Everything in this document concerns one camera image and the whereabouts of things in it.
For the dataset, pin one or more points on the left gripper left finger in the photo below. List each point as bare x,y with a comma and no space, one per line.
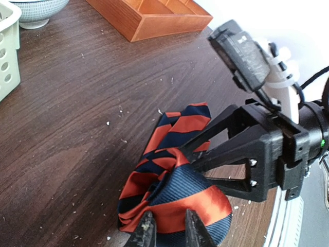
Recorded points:
145,233

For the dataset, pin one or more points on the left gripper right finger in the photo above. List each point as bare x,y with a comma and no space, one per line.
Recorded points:
195,232

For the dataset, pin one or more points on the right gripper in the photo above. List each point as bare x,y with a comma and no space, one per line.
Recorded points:
264,149

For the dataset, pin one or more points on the red navy striped tie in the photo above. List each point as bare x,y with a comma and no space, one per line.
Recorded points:
164,183

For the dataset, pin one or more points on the orange compartment organizer box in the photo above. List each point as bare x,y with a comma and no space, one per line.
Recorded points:
141,20

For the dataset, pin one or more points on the pale blue ceramic bowl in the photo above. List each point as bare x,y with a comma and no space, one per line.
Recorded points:
36,14

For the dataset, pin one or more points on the beige plastic basket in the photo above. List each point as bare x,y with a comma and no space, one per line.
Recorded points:
9,45

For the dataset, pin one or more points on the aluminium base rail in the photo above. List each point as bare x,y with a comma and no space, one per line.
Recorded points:
302,221

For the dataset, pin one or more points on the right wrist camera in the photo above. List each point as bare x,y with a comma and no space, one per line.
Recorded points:
244,58

